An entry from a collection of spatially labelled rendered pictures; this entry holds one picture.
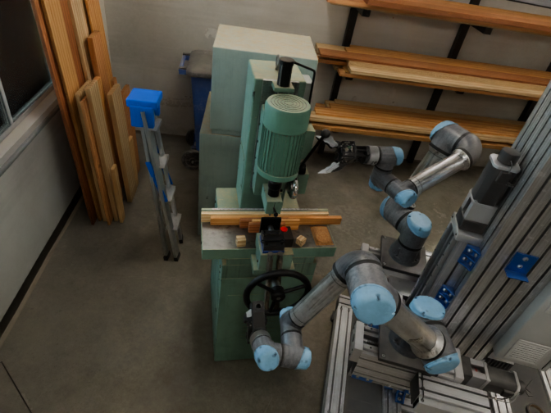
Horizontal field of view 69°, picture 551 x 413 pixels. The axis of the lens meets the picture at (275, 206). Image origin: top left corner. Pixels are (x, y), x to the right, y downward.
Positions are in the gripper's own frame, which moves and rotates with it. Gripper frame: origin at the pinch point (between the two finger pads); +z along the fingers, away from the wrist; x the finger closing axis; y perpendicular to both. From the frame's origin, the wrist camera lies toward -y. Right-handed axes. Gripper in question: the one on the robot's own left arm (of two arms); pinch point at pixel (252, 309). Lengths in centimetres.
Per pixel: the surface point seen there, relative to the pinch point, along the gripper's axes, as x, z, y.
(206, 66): -13, 181, -123
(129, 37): -77, 237, -152
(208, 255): -16.7, 16.7, -18.1
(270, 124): 4, -2, -73
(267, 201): 8.1, 16.8, -41.4
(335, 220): 44, 27, -31
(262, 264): 5.0, 6.5, -16.8
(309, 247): 27.7, 15.6, -21.3
